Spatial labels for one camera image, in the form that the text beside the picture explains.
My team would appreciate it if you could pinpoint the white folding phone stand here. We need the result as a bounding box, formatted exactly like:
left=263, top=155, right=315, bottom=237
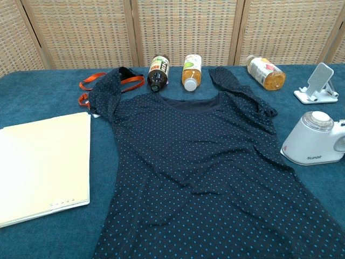
left=293, top=62, right=340, bottom=105

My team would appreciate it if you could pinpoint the navy polka dot shirt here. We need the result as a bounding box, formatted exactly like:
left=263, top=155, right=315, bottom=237
left=88, top=67, right=345, bottom=259

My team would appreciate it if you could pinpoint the cream paper folder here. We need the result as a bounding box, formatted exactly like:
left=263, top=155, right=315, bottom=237
left=0, top=112, right=92, bottom=229

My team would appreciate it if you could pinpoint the orange lanyard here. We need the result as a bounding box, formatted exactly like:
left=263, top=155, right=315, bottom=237
left=78, top=72, right=145, bottom=107

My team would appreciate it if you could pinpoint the dark brown tea bottle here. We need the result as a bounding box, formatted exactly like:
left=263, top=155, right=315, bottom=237
left=147, top=55, right=171, bottom=93

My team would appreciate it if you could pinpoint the silver handheld device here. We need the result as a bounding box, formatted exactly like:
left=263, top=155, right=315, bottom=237
left=280, top=111, right=345, bottom=166

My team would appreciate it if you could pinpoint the white cap yellow tea bottle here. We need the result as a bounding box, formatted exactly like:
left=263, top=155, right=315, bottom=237
left=182, top=54, right=203, bottom=92

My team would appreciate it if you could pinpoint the woven wooden folding screen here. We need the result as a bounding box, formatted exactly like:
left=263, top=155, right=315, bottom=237
left=0, top=0, right=345, bottom=78

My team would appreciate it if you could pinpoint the fruit label amber juice bottle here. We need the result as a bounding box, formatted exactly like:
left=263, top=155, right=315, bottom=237
left=247, top=55, right=287, bottom=91

